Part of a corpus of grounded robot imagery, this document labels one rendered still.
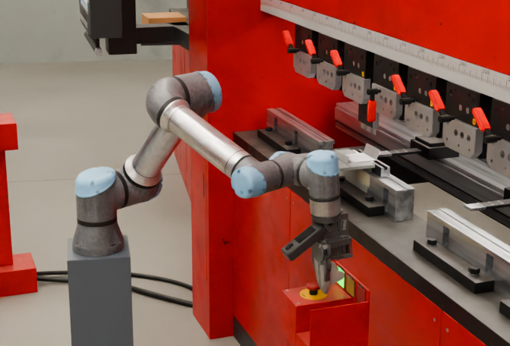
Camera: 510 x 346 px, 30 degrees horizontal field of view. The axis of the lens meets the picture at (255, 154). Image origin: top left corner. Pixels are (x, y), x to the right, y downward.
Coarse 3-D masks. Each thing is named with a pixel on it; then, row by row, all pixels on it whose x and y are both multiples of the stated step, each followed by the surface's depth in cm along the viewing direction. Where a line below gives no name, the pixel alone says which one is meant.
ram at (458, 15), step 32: (288, 0) 332; (320, 0) 306; (352, 0) 284; (384, 0) 265; (416, 0) 249; (448, 0) 234; (480, 0) 221; (320, 32) 308; (384, 32) 267; (416, 32) 250; (448, 32) 235; (480, 32) 222; (416, 64) 252; (480, 64) 223
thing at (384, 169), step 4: (360, 152) 299; (376, 160) 289; (376, 164) 285; (380, 164) 287; (384, 164) 285; (372, 168) 288; (376, 168) 285; (380, 168) 282; (384, 168) 284; (388, 168) 283; (376, 172) 285; (380, 172) 283; (384, 172) 283; (388, 172) 283; (380, 176) 283; (384, 176) 283; (388, 176) 284
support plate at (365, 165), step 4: (344, 152) 298; (348, 152) 298; (352, 152) 298; (340, 164) 285; (344, 164) 285; (348, 164) 285; (352, 164) 285; (356, 164) 285; (360, 164) 285; (364, 164) 285; (368, 164) 285; (372, 164) 285; (340, 168) 281; (344, 168) 282; (348, 168) 282; (352, 168) 283; (356, 168) 283; (360, 168) 284
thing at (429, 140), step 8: (416, 136) 303; (424, 136) 303; (416, 144) 301; (424, 144) 298; (432, 144) 295; (440, 144) 296; (384, 152) 296; (392, 152) 296; (400, 152) 296; (408, 152) 297; (416, 152) 298; (424, 152) 297; (432, 152) 294; (440, 152) 296; (448, 152) 296; (456, 152) 298
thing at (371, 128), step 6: (360, 108) 292; (366, 108) 289; (360, 114) 293; (366, 114) 289; (378, 114) 285; (360, 120) 293; (366, 120) 290; (378, 120) 286; (360, 126) 296; (366, 126) 292; (372, 126) 286; (378, 126) 286; (372, 132) 289
